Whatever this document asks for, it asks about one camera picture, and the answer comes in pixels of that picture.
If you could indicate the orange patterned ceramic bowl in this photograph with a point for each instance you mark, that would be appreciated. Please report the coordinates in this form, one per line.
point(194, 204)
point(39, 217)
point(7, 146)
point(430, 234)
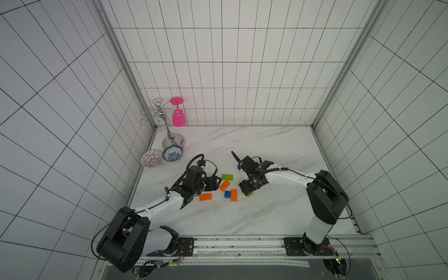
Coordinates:
point(151, 159)

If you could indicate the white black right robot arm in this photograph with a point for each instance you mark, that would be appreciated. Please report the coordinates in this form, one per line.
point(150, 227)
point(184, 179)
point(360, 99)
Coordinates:
point(327, 198)

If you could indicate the blue floral ceramic bowl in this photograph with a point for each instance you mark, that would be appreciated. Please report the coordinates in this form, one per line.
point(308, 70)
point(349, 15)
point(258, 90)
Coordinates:
point(172, 153)

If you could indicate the orange lego plate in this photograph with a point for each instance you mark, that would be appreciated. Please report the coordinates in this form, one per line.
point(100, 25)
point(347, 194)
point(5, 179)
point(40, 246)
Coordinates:
point(205, 197)
point(224, 185)
point(234, 195)

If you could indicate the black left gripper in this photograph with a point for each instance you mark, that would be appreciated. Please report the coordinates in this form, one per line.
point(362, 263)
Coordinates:
point(210, 182)

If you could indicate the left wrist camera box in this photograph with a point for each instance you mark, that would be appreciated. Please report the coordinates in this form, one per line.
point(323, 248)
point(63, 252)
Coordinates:
point(242, 171)

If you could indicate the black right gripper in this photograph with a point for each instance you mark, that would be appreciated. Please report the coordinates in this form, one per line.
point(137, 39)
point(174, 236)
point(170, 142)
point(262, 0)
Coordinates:
point(247, 175)

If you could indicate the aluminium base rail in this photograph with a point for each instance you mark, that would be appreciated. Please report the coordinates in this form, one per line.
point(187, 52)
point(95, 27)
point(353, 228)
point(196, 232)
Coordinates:
point(260, 250)

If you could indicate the pink plastic wine glass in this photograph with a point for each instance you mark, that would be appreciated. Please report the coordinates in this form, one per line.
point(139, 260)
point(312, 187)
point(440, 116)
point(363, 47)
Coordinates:
point(178, 116)

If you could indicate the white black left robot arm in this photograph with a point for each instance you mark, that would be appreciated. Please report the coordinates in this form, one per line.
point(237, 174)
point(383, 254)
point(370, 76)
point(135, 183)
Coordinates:
point(133, 233)

